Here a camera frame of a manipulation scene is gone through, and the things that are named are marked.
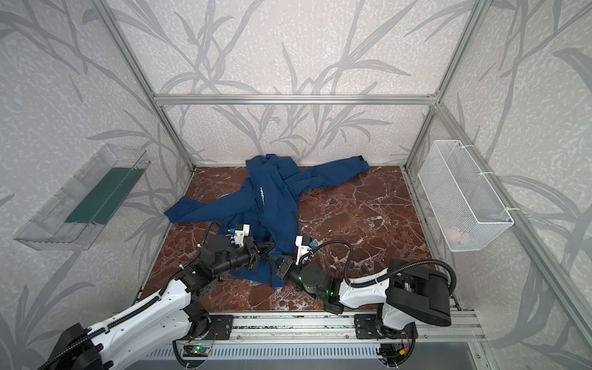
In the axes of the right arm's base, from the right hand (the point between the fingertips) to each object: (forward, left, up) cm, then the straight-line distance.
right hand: (269, 251), depth 73 cm
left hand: (+3, -3, +1) cm, 4 cm away
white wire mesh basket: (+3, -56, +17) cm, 58 cm away
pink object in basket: (+4, -59, +3) cm, 59 cm away
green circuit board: (-25, +22, -18) cm, 38 cm away
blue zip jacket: (+23, +6, -11) cm, 26 cm away
